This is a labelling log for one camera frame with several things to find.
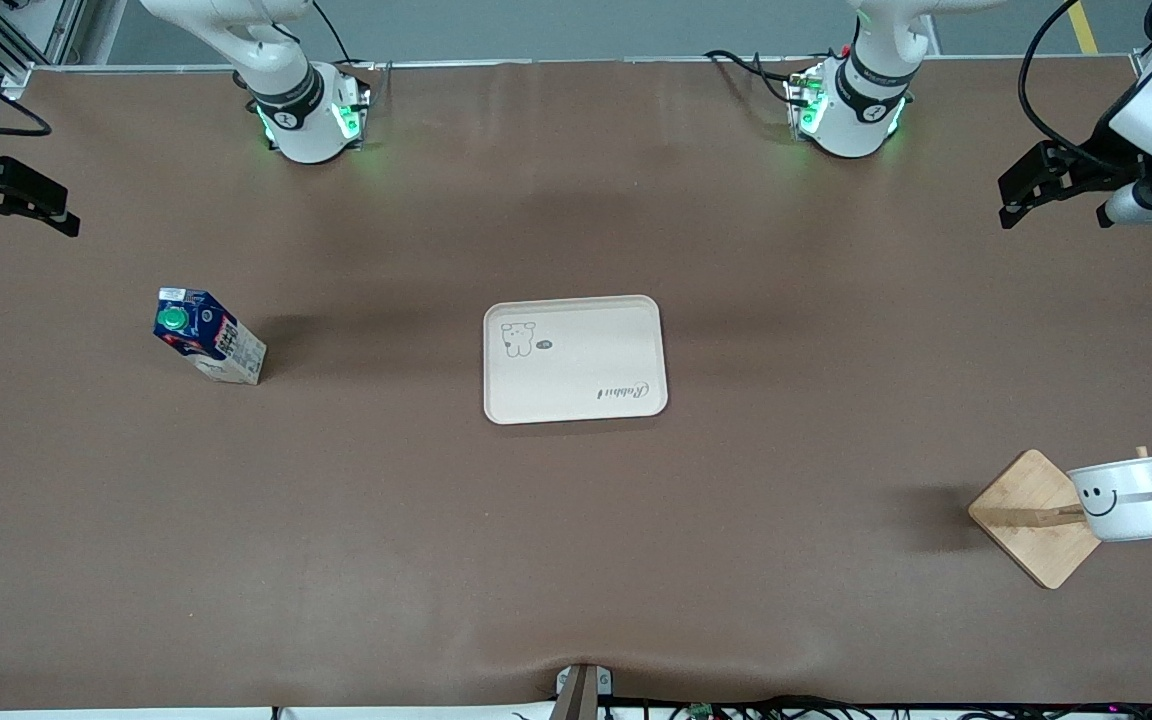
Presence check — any blue white milk carton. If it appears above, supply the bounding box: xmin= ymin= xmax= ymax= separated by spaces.
xmin=153 ymin=286 xmax=268 ymax=386

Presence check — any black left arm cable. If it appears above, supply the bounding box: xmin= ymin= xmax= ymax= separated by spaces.
xmin=1020 ymin=0 xmax=1152 ymax=166

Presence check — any aluminium frame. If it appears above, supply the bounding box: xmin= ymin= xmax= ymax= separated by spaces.
xmin=0 ymin=0 xmax=87 ymax=99

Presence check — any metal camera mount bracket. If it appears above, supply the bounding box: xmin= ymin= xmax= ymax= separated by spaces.
xmin=554 ymin=663 xmax=614 ymax=720

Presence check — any black right base cable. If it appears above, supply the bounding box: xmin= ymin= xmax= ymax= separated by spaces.
xmin=311 ymin=0 xmax=377 ymax=71

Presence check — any black left base cable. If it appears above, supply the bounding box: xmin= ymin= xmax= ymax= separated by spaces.
xmin=704 ymin=50 xmax=797 ymax=101

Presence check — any wooden mug tree stand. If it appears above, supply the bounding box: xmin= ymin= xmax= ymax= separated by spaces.
xmin=968 ymin=446 xmax=1152 ymax=590

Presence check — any white smiley enamel cup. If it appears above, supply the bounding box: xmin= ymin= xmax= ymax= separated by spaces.
xmin=1067 ymin=456 xmax=1152 ymax=544

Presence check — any beige plastic tray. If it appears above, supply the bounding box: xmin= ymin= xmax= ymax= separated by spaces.
xmin=483 ymin=294 xmax=669 ymax=426

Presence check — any black base cable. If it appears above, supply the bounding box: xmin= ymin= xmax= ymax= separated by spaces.
xmin=704 ymin=50 xmax=797 ymax=101
xmin=311 ymin=0 xmax=377 ymax=71

